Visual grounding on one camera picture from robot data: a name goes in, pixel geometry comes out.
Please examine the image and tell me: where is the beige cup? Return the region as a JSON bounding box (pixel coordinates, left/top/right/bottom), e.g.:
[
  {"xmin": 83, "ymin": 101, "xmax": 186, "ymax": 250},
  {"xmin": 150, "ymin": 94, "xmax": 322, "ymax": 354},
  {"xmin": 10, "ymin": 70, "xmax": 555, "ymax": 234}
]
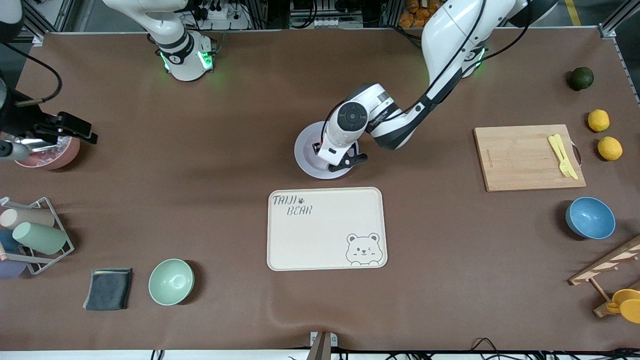
[{"xmin": 0, "ymin": 207, "xmax": 56, "ymax": 230}]

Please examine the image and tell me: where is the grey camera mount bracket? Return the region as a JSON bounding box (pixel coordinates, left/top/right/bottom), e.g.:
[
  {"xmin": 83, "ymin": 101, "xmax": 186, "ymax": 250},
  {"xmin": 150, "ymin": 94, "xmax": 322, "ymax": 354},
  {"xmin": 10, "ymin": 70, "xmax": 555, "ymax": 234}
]
[{"xmin": 306, "ymin": 331, "xmax": 339, "ymax": 360}]

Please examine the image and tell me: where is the wooden peg drying rack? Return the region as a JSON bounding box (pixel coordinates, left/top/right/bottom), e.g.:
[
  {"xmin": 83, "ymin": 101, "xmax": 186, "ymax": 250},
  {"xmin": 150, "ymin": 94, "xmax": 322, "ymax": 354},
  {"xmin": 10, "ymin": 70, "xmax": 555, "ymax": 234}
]
[{"xmin": 569, "ymin": 235, "xmax": 640, "ymax": 318}]

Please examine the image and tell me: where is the yellow plastic fork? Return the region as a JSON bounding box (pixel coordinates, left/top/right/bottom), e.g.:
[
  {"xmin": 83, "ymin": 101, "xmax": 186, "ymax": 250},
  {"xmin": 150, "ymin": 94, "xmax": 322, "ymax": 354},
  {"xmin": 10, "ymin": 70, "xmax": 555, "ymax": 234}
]
[{"xmin": 548, "ymin": 135, "xmax": 571, "ymax": 177}]

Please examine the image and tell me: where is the yellow lemon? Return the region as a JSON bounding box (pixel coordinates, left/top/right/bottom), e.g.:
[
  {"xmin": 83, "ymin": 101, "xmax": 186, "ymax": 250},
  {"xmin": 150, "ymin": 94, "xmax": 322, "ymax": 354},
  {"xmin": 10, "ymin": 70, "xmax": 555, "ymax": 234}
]
[
  {"xmin": 587, "ymin": 109, "xmax": 611, "ymax": 133},
  {"xmin": 597, "ymin": 136, "xmax": 624, "ymax": 161}
]

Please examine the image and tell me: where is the pile of bread rolls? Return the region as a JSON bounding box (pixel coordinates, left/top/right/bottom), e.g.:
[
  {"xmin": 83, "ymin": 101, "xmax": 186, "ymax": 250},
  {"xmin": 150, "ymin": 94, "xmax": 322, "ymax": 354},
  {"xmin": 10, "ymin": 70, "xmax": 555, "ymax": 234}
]
[{"xmin": 398, "ymin": 0, "xmax": 451, "ymax": 29}]

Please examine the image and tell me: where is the mint green cup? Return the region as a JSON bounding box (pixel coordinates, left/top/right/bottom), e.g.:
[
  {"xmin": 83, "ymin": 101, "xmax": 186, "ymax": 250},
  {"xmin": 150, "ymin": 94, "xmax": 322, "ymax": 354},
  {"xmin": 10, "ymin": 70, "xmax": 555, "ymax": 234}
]
[{"xmin": 12, "ymin": 221, "xmax": 68, "ymax": 256}]

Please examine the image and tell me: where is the pink bowl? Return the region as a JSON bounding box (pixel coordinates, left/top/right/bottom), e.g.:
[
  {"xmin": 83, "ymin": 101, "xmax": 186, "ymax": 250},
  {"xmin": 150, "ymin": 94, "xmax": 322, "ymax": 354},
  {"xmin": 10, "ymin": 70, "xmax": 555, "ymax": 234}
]
[{"xmin": 14, "ymin": 135, "xmax": 81, "ymax": 171}]

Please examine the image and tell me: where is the green lime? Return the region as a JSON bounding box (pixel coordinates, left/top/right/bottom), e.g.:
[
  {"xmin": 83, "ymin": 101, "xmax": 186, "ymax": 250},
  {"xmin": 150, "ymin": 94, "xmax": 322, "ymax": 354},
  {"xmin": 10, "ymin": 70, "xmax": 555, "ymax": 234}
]
[{"xmin": 569, "ymin": 66, "xmax": 595, "ymax": 92}]

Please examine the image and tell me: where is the white power strip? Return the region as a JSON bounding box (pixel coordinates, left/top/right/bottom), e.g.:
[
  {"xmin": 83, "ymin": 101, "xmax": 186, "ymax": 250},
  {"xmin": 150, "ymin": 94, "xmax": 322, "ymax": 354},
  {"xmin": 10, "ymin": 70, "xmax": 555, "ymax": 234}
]
[{"xmin": 192, "ymin": 0, "xmax": 251, "ymax": 31}]

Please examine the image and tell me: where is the aluminium frame profile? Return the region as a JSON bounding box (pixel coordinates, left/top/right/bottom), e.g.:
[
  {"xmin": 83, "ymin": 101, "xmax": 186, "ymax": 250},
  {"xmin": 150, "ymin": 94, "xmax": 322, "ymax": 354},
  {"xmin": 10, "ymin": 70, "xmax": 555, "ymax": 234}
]
[
  {"xmin": 20, "ymin": 0, "xmax": 76, "ymax": 47},
  {"xmin": 597, "ymin": 0, "xmax": 640, "ymax": 41}
]

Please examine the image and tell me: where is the blue bowl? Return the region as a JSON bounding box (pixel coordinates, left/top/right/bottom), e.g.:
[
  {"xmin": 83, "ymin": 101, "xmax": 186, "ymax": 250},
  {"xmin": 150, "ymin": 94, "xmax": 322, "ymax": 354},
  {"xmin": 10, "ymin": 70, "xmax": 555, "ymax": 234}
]
[{"xmin": 565, "ymin": 196, "xmax": 616, "ymax": 240}]

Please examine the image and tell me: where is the blue cup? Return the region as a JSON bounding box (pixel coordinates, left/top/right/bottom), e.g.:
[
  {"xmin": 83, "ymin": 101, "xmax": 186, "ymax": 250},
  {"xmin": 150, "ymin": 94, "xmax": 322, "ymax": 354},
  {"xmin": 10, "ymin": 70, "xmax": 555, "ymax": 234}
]
[{"xmin": 0, "ymin": 230, "xmax": 23, "ymax": 253}]

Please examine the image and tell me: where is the cream bear print tray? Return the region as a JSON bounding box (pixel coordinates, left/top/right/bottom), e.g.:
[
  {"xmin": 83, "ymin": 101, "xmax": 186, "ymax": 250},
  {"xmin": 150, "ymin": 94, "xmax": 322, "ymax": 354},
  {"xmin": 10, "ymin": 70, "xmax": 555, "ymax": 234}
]
[{"xmin": 266, "ymin": 187, "xmax": 388, "ymax": 272}]

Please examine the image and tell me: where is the lavender round plate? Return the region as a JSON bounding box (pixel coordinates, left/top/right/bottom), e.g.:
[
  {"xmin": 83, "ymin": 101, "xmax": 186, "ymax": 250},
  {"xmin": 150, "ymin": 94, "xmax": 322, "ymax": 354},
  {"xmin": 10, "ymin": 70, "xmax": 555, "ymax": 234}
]
[{"xmin": 294, "ymin": 121, "xmax": 360, "ymax": 180}]

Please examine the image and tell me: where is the purple cup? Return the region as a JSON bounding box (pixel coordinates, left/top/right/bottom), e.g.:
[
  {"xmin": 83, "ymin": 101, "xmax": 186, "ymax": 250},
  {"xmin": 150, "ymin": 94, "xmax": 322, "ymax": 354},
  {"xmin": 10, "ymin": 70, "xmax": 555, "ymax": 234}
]
[{"xmin": 0, "ymin": 259, "xmax": 28, "ymax": 279}]

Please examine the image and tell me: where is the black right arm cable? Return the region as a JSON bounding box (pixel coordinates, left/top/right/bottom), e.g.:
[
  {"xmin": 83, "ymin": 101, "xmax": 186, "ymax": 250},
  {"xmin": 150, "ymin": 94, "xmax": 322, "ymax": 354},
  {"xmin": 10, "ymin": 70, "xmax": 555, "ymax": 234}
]
[{"xmin": 0, "ymin": 42, "xmax": 63, "ymax": 107}]

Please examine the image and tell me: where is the mint green bowl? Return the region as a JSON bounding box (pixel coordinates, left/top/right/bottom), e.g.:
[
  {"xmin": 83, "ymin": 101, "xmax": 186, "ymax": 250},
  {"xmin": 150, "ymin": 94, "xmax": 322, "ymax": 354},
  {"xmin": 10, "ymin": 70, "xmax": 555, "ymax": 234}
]
[{"xmin": 148, "ymin": 258, "xmax": 195, "ymax": 306}]

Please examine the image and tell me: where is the bamboo cutting board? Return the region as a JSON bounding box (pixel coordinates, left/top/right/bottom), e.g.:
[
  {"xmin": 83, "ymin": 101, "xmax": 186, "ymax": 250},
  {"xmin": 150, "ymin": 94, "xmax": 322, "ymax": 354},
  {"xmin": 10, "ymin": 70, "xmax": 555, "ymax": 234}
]
[{"xmin": 473, "ymin": 124, "xmax": 587, "ymax": 193}]

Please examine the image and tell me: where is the grey wire cup rack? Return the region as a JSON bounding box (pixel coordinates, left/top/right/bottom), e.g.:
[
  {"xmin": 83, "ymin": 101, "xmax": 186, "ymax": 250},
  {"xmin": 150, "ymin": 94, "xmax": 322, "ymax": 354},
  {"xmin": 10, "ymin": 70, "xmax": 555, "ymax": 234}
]
[{"xmin": 0, "ymin": 196, "xmax": 76, "ymax": 276}]

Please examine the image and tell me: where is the dark grey folded cloth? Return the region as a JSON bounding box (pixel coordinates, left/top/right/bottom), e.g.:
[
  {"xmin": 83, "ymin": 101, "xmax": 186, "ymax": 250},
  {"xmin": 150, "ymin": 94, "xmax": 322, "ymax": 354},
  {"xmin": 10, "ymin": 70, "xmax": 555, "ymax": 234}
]
[{"xmin": 83, "ymin": 268, "xmax": 134, "ymax": 312}]

